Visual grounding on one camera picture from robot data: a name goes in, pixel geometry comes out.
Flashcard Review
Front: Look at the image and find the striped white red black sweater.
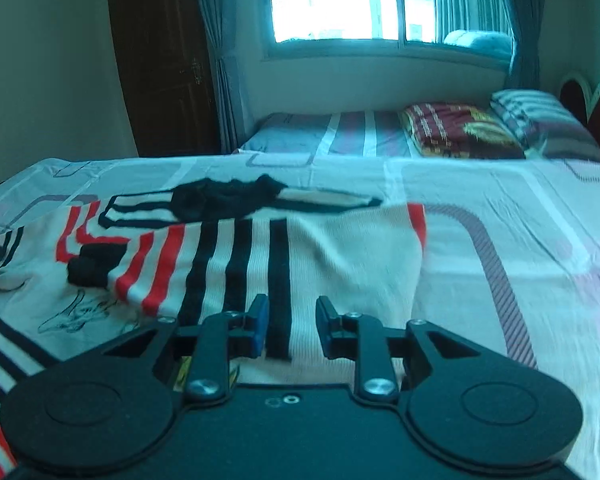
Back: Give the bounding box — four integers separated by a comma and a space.
0, 176, 427, 479

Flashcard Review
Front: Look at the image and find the patterned white bed sheet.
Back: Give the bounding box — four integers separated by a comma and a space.
0, 152, 600, 479

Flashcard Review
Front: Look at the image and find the striped blue mattress sheet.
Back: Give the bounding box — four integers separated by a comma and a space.
239, 110, 418, 158

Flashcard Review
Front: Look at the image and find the red patterned folded blanket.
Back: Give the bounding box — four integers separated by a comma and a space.
401, 102, 524, 160

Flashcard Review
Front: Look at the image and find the striped grey pillow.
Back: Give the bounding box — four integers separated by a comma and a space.
491, 90, 600, 162

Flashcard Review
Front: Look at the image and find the dark wooden door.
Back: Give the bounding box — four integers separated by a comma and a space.
108, 0, 221, 157

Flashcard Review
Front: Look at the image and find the light blue bundle on sill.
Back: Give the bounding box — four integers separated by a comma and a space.
443, 29, 513, 58

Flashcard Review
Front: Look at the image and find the blue left curtain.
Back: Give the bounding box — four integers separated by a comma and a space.
198, 0, 247, 153

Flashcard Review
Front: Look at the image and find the blue curtain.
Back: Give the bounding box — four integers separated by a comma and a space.
504, 0, 545, 90
198, 0, 247, 153

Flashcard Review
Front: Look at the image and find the blue right curtain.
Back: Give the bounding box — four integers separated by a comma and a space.
504, 0, 545, 90

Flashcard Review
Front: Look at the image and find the bright window with frame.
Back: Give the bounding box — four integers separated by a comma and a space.
262, 0, 513, 66

